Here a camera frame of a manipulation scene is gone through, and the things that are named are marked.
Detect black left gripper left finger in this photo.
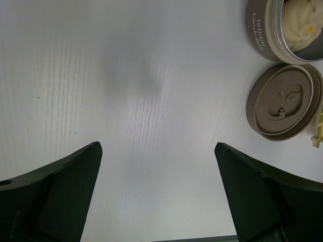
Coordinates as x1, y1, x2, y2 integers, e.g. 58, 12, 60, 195
1, 142, 102, 241

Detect yellow bamboo mat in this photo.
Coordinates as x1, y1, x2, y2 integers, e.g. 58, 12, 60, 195
311, 105, 323, 148

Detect white steamed bun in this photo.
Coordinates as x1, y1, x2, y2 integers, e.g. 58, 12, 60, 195
281, 0, 322, 52

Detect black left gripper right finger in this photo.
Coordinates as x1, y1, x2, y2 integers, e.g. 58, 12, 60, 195
214, 143, 322, 241

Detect round brown lunch box lid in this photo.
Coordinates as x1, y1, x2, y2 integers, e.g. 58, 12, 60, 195
246, 63, 322, 142

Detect round metal lunch box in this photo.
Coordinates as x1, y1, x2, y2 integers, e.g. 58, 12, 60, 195
245, 1, 322, 65

